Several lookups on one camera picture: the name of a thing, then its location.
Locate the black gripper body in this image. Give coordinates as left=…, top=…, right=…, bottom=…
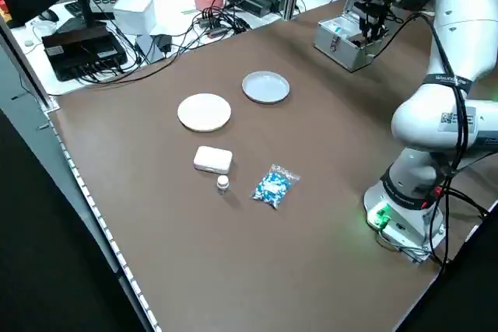
left=361, top=0, right=391, bottom=23

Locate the silver aluminium medical case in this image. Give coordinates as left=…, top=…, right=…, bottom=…
left=314, top=0, right=384, bottom=73

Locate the gray round plate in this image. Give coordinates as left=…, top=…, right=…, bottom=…
left=241, top=70, right=292, bottom=106

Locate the white round plate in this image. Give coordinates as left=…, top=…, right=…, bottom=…
left=177, top=93, right=233, bottom=134

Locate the blue capsule bag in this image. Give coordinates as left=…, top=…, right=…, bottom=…
left=251, top=163, right=301, bottom=211

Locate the white plastic box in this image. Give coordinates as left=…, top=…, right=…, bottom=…
left=193, top=145, right=233, bottom=173

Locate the black power adapter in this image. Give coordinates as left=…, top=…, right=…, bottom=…
left=153, top=32, right=174, bottom=57

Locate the white cube box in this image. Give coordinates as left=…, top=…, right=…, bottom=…
left=112, top=0, right=156, bottom=36

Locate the black hub box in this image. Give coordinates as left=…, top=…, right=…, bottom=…
left=41, top=23, right=128, bottom=82

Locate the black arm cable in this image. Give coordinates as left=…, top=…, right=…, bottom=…
left=388, top=9, right=474, bottom=193

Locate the black base cable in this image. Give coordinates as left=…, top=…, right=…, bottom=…
left=375, top=187, right=493, bottom=271

